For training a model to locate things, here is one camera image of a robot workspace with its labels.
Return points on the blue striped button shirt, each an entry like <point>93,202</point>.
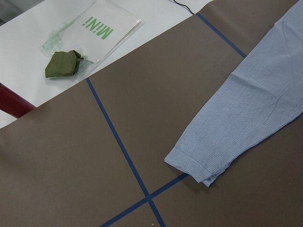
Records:
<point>262,95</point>

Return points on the clear plastic MINI bag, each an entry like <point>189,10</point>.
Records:
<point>96,33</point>

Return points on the green folded cloth pouch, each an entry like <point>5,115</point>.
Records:
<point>63,64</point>

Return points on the dark red cylinder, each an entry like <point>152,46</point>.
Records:
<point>13,104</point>

